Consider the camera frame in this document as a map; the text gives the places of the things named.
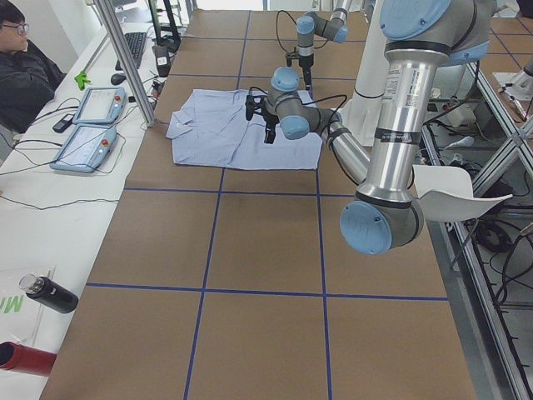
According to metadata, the red cylinder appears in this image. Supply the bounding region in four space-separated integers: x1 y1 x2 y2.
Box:
1 342 57 377

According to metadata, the black computer mouse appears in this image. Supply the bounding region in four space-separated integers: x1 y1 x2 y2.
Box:
110 73 127 86

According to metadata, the lower teach pendant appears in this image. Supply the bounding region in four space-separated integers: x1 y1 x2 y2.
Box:
50 124 117 173

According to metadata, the teach pendant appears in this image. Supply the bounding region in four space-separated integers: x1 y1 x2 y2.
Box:
72 86 127 125
50 124 117 173

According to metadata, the black mobile phone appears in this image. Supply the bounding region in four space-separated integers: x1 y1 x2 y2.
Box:
52 113 74 133

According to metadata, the upper teach pendant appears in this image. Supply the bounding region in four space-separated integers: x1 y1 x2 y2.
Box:
72 86 127 125

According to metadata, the green plastic clip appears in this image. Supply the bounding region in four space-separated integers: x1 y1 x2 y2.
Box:
74 71 92 91

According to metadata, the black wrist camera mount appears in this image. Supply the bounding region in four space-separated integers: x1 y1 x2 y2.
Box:
245 86 267 122

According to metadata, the aluminium frame post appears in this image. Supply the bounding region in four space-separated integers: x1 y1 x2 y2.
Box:
93 0 156 128

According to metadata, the blue striped button shirt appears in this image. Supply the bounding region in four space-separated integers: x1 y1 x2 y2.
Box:
166 89 321 170

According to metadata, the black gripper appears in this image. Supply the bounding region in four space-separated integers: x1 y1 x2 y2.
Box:
297 54 313 91
262 109 279 144

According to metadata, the seated person in black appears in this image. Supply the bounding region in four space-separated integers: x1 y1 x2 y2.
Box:
1 1 66 133

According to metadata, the black keyboard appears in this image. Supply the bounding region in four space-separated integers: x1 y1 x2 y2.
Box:
124 32 147 68

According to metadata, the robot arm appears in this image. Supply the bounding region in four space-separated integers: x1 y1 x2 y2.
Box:
293 0 352 91
259 1 496 255

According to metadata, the black water bottle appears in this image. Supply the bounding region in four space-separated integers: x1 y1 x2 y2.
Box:
19 274 78 313

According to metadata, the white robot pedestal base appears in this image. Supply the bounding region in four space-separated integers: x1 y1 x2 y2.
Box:
341 0 389 147

